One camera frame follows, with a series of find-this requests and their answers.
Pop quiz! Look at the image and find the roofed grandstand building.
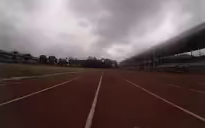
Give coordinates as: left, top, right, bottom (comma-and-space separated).
118, 18, 205, 74

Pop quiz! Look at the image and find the row of trees and buildings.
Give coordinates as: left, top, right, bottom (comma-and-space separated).
0, 46, 120, 70

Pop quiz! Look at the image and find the grass field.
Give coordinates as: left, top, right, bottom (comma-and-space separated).
0, 63, 94, 80

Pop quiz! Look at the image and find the red running track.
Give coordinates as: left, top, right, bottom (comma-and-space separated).
0, 68, 205, 128

